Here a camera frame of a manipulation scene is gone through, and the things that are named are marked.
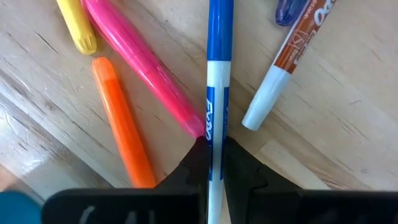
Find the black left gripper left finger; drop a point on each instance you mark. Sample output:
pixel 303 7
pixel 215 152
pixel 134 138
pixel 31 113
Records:
pixel 194 171

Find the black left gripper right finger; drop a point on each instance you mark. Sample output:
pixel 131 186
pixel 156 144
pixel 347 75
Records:
pixel 239 174

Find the long orange highlighter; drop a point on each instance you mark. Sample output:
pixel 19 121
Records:
pixel 124 124

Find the blue Expo marker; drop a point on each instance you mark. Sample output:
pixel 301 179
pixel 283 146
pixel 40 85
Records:
pixel 219 77

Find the yellow gel highlighter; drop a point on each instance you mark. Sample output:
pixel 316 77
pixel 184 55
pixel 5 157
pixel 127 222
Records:
pixel 77 28

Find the pink gel highlighter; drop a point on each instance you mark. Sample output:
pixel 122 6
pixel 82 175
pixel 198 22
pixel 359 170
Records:
pixel 140 62

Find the indigo gel highlighter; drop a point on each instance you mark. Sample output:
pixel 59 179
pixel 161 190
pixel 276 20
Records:
pixel 289 12

